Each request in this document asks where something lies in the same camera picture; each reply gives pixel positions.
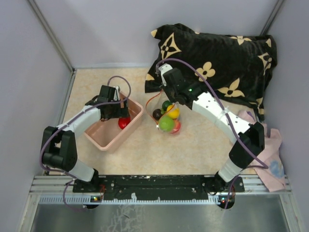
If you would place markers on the yellow lemon fruit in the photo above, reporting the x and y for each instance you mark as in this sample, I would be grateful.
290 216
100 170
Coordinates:
173 111

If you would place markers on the black floral blanket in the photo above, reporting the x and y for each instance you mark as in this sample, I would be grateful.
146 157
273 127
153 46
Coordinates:
238 68

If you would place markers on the pink cloth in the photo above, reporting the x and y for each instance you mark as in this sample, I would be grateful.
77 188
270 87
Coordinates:
273 178

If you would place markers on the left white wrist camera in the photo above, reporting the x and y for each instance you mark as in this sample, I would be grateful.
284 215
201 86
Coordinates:
116 96

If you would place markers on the dark purple plum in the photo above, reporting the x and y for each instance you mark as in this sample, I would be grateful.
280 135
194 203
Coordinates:
157 114

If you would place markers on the red apple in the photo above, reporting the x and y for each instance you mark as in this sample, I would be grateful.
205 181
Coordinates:
177 126

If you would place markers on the pink plastic bin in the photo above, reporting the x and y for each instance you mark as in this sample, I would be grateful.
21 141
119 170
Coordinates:
108 136

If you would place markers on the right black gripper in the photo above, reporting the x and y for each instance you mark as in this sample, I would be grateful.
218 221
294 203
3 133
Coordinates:
170 98

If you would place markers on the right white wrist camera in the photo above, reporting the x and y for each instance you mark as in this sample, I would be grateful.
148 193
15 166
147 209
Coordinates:
162 70

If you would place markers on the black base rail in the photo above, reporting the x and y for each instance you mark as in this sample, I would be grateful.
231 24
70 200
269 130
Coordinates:
153 187

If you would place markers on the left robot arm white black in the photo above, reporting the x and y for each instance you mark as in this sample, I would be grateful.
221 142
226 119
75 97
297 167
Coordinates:
59 150

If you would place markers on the red mango fruit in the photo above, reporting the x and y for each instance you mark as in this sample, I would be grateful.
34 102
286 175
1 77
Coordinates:
123 122

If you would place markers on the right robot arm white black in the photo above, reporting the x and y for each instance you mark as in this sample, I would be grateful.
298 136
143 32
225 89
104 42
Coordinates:
247 138

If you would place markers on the light green apple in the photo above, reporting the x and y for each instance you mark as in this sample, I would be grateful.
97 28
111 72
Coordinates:
166 123

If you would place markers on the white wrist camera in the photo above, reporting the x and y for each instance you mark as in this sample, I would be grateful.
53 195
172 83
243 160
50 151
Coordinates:
116 96
162 70

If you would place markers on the clear zip top bag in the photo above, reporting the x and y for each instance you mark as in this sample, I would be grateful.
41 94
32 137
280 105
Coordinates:
165 113

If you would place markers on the dark green avocado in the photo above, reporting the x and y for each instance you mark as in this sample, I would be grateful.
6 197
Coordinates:
166 104

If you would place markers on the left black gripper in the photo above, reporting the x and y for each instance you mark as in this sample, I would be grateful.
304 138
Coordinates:
121 112

